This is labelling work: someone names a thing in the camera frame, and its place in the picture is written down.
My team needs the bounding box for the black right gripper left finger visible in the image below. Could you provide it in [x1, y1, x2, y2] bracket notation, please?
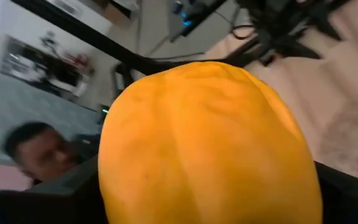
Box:
[0, 154, 109, 224]

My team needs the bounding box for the yellow bell pepper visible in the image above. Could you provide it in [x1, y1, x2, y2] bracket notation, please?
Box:
[97, 61, 324, 224]

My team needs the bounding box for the black aluminium table frame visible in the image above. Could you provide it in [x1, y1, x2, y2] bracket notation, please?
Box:
[10, 0, 260, 77]

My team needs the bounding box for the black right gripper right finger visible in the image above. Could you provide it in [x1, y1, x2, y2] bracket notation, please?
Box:
[313, 160, 358, 224]

